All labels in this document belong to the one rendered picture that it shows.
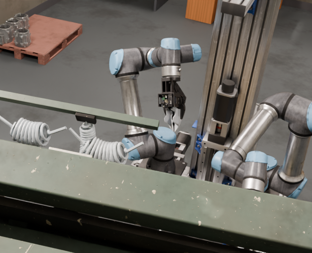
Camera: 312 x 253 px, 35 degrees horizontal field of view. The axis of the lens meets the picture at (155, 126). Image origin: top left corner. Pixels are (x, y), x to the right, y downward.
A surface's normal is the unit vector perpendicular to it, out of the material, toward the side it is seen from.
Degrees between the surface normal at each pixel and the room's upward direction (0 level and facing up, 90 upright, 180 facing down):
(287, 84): 0
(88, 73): 0
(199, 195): 30
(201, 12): 90
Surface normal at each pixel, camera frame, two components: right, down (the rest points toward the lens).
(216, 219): -0.02, -0.46
